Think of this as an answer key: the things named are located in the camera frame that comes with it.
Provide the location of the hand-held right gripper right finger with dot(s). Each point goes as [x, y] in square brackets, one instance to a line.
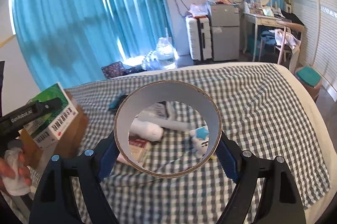
[227, 161]

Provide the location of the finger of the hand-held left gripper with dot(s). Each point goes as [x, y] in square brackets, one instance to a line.
[47, 103]

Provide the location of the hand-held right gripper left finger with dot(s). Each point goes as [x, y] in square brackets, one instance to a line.
[108, 158]

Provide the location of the green white medicine box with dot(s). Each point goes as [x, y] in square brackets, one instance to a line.
[56, 93]

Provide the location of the brown cardboard box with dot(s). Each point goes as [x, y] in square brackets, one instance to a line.
[73, 134]

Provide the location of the cardboard tape roll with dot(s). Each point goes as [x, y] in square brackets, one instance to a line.
[168, 90]

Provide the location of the person's left hand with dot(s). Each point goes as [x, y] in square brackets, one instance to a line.
[10, 171]

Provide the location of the red book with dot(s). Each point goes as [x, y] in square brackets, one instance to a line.
[137, 147]

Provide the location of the white blue plush toy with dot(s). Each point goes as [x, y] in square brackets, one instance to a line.
[200, 142]

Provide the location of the white printed packet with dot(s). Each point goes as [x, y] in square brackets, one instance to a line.
[155, 111]

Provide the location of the white cloth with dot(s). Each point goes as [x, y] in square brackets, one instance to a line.
[18, 187]

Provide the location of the dark patterned bag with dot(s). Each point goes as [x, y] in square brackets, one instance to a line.
[113, 70]

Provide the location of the blue curtain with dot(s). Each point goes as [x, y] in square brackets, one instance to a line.
[65, 16]

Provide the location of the teal lid trash bin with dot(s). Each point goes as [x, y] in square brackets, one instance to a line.
[308, 78]

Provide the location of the large clear water bottle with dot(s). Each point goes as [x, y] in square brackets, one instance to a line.
[165, 54]

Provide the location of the white suitcase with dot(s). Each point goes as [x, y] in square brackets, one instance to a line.
[197, 40]

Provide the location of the grey mini fridge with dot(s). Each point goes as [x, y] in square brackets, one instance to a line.
[225, 34]

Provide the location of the blue garment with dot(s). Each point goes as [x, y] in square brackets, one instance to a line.
[267, 37]

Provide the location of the white garment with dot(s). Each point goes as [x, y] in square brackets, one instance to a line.
[288, 38]

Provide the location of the white dressing table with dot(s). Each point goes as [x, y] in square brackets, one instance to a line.
[260, 20]

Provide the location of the wooden chair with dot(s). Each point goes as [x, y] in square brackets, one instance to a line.
[285, 26]

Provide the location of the pink plastic bag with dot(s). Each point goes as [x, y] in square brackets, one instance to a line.
[198, 10]

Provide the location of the black jacket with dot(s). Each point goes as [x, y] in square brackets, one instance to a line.
[292, 17]

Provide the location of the white slatted wardrobe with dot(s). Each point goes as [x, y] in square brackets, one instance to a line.
[308, 3]

